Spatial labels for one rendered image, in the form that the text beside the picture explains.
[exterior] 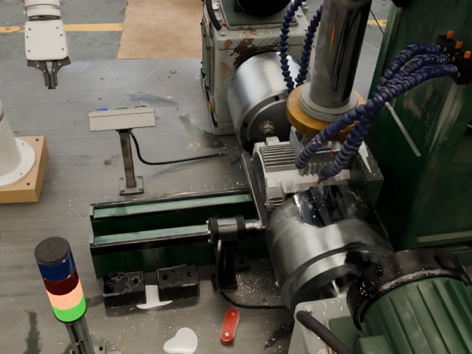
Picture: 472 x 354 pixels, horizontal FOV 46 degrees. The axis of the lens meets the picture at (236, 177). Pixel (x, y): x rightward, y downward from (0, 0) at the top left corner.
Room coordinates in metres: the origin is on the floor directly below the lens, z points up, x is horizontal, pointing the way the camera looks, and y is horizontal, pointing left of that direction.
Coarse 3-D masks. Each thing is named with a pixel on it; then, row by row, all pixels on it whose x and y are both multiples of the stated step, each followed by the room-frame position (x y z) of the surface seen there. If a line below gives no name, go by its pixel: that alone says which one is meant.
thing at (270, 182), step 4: (256, 144) 1.03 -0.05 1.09; (260, 144) 1.03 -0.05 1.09; (264, 144) 1.03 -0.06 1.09; (256, 148) 1.02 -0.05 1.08; (340, 172) 0.95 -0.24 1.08; (344, 172) 0.95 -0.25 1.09; (348, 172) 0.95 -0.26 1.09; (340, 176) 0.94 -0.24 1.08; (344, 176) 0.94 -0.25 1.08; (348, 176) 0.94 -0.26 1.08; (268, 180) 0.91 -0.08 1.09; (272, 180) 0.91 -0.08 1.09; (340, 180) 0.94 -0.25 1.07; (344, 180) 0.93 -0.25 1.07; (268, 184) 0.90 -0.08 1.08; (272, 184) 0.90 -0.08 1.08; (276, 184) 0.90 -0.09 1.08
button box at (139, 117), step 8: (88, 112) 1.12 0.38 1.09; (96, 112) 1.12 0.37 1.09; (104, 112) 1.12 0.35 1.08; (112, 112) 1.13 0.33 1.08; (120, 112) 1.13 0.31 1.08; (128, 112) 1.13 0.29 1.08; (136, 112) 1.14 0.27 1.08; (144, 112) 1.14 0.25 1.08; (152, 112) 1.14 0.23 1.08; (88, 120) 1.10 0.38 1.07; (96, 120) 1.11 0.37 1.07; (104, 120) 1.11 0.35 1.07; (112, 120) 1.11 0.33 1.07; (120, 120) 1.12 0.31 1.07; (128, 120) 1.12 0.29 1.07; (136, 120) 1.12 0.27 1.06; (144, 120) 1.13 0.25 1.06; (152, 120) 1.13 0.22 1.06; (96, 128) 1.09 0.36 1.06; (104, 128) 1.10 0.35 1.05; (112, 128) 1.10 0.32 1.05; (120, 128) 1.10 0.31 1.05; (128, 128) 1.11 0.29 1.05
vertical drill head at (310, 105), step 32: (352, 0) 0.95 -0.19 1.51; (320, 32) 0.99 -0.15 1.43; (352, 32) 0.95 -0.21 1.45; (320, 64) 0.97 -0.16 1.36; (352, 64) 0.96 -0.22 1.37; (288, 96) 1.02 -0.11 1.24; (320, 96) 0.96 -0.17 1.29; (352, 96) 1.00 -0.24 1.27; (320, 128) 0.91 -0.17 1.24; (352, 128) 0.92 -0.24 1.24
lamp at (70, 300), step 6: (78, 288) 0.58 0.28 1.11; (48, 294) 0.56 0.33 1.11; (66, 294) 0.55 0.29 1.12; (72, 294) 0.56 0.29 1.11; (78, 294) 0.57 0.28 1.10; (54, 300) 0.55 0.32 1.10; (60, 300) 0.55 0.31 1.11; (66, 300) 0.55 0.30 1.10; (72, 300) 0.56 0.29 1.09; (78, 300) 0.57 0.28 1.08; (54, 306) 0.55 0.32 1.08; (60, 306) 0.55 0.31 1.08; (66, 306) 0.55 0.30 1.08; (72, 306) 0.56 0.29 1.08
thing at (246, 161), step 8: (248, 152) 1.06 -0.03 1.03; (248, 160) 1.03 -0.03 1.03; (248, 168) 1.00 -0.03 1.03; (248, 176) 0.97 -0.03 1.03; (248, 184) 0.96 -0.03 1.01; (256, 184) 0.95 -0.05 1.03; (256, 192) 0.92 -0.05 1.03; (256, 200) 0.89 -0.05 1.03; (256, 208) 0.87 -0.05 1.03; (264, 208) 0.87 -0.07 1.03; (256, 216) 0.86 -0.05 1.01; (264, 216) 0.85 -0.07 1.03; (256, 224) 0.83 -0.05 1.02; (264, 224) 0.82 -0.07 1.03
